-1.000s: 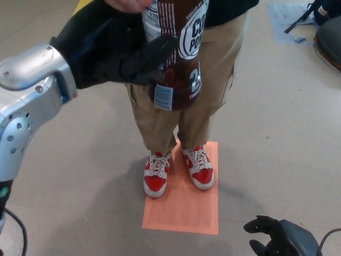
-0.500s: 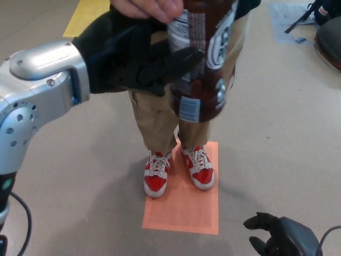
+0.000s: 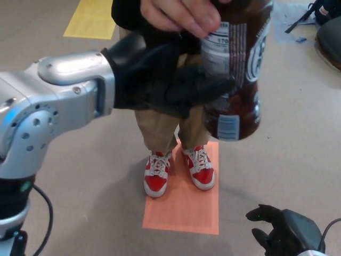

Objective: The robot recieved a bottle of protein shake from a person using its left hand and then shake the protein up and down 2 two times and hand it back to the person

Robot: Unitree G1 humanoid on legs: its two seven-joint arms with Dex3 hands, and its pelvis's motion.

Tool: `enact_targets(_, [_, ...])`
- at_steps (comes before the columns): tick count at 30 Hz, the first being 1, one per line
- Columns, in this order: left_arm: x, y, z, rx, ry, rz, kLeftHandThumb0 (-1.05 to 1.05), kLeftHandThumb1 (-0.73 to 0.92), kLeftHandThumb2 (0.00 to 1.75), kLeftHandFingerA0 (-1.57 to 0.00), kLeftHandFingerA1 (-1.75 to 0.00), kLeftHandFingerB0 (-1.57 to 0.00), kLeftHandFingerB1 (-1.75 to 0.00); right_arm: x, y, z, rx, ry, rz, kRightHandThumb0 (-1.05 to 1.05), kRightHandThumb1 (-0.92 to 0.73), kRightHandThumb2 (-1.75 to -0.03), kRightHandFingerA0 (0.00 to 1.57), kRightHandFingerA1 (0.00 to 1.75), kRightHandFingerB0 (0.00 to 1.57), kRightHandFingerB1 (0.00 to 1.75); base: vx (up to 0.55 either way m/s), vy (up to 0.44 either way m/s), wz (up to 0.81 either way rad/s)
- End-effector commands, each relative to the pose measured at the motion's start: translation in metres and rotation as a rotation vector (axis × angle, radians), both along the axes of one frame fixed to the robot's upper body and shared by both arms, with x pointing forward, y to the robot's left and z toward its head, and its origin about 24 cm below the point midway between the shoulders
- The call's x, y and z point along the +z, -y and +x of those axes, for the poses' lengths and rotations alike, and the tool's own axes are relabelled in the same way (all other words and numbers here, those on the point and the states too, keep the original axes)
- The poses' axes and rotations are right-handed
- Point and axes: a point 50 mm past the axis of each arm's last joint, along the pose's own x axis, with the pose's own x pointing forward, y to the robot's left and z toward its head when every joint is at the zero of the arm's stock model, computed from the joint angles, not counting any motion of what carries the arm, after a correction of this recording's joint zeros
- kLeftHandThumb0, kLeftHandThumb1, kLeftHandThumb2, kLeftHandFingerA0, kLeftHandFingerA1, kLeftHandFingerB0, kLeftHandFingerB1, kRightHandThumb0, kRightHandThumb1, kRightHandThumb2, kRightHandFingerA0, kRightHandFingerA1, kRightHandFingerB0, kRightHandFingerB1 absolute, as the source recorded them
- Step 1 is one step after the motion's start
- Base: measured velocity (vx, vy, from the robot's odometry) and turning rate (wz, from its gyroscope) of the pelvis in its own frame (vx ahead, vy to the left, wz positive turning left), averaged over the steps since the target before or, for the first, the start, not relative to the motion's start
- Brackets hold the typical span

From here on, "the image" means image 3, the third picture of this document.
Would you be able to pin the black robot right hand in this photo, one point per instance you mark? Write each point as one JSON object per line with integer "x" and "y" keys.
{"x": 295, "y": 232}

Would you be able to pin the orange floor sheet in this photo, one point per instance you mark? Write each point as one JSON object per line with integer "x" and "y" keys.
{"x": 183, "y": 213}

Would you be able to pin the khaki cargo trousers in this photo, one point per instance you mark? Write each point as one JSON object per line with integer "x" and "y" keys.
{"x": 157, "y": 125}

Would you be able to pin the grey seat with wooden base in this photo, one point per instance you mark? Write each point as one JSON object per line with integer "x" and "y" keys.
{"x": 330, "y": 42}

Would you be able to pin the brown protein shake bottle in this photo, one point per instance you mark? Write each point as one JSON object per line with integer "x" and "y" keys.
{"x": 239, "y": 80}

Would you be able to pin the small blue tape scrap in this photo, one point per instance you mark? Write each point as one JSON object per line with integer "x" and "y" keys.
{"x": 300, "y": 40}

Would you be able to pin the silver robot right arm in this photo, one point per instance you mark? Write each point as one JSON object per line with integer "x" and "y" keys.
{"x": 311, "y": 253}

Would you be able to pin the red white sneaker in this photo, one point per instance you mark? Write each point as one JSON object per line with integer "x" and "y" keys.
{"x": 155, "y": 184}
{"x": 202, "y": 176}

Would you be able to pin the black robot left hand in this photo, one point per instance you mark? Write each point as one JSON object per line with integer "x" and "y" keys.
{"x": 149, "y": 77}

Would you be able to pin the person's right hand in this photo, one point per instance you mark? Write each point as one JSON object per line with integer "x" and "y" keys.
{"x": 181, "y": 13}

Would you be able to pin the yellow floor sheet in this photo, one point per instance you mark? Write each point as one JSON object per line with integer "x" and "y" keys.
{"x": 90, "y": 21}

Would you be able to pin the blue floor sheet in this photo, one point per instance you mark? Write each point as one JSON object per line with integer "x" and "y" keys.
{"x": 282, "y": 26}

